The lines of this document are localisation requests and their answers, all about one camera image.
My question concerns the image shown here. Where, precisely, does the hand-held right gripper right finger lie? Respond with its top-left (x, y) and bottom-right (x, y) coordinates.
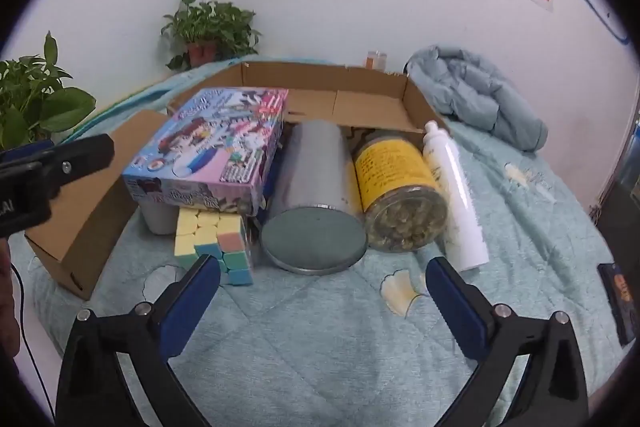
top-left (425, 257), bottom-right (591, 427)

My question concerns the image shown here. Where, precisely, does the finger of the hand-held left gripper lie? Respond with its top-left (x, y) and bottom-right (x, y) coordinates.
top-left (30, 134), bottom-right (115, 196)

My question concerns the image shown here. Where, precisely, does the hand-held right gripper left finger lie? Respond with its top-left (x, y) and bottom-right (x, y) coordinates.
top-left (55, 253), bottom-right (221, 427)

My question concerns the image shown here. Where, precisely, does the brown cardboard box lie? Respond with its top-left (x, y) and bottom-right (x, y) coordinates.
top-left (24, 61), bottom-right (451, 300)

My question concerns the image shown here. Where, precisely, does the white spray bottle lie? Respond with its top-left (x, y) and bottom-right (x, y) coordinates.
top-left (422, 120), bottom-right (490, 272)

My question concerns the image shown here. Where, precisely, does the large leaf green plant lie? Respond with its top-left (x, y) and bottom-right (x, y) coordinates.
top-left (0, 32), bottom-right (97, 152)

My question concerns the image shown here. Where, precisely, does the pastel puzzle cube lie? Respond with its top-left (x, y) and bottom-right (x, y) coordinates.
top-left (173, 207), bottom-right (255, 287)

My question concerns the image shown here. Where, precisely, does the white cup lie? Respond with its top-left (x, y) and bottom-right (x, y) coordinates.
top-left (137, 199), bottom-right (178, 236)

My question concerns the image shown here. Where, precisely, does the teal quilted blanket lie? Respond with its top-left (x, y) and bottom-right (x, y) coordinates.
top-left (10, 54), bottom-right (631, 427)

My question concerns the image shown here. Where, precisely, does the colourful printed toy box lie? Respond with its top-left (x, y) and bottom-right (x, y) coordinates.
top-left (122, 88), bottom-right (290, 217)

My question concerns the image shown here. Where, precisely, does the yellow label clear jar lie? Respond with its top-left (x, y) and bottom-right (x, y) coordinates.
top-left (350, 129), bottom-right (449, 254)

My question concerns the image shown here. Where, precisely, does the dark printed card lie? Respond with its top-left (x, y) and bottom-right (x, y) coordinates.
top-left (597, 263), bottom-right (636, 348)

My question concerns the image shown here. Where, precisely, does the grey cylindrical tin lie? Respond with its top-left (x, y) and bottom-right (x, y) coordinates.
top-left (260, 119), bottom-right (368, 278)

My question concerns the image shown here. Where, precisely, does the dark cabinet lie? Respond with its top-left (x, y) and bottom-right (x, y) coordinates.
top-left (595, 179), bottom-right (640, 273)

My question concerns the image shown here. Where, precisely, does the potted plant red pot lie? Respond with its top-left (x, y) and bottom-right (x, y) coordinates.
top-left (160, 0), bottom-right (262, 72)

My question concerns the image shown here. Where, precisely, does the light blue padded jacket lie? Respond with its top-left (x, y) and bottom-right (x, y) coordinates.
top-left (402, 45), bottom-right (549, 152)

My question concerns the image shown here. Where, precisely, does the black cable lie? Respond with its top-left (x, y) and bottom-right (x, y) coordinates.
top-left (10, 264), bottom-right (56, 420)

